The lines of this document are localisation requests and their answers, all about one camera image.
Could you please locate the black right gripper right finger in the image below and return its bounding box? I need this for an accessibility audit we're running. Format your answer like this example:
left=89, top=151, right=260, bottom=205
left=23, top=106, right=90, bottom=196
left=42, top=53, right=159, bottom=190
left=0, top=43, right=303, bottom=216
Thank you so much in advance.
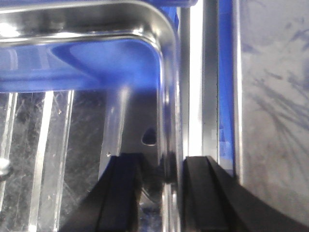
left=183, top=156, right=309, bottom=232

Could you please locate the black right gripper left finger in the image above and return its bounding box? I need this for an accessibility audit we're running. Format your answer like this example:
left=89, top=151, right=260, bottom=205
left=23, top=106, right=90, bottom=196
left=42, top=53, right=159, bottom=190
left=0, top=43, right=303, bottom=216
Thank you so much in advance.
left=60, top=153, right=143, bottom=232

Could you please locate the small silver tray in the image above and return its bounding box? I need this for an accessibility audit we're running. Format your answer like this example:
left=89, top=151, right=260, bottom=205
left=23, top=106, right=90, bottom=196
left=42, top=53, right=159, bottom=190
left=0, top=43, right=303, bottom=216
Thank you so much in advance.
left=0, top=0, right=182, bottom=232

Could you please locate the steel lane divider rail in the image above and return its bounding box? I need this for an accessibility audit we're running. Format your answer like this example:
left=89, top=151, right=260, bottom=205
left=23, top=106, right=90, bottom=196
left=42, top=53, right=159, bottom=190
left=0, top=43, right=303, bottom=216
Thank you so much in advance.
left=177, top=0, right=235, bottom=174

